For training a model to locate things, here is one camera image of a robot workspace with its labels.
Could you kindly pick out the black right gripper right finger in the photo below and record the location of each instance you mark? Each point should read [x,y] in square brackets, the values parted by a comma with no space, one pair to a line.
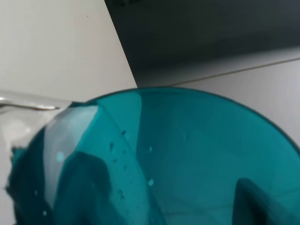
[253,206]

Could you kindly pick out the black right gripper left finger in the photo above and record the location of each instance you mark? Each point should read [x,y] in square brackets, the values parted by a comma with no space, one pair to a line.
[80,198]

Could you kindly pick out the teal translucent plastic cup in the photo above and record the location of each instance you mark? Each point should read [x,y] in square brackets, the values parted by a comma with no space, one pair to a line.
[173,155]

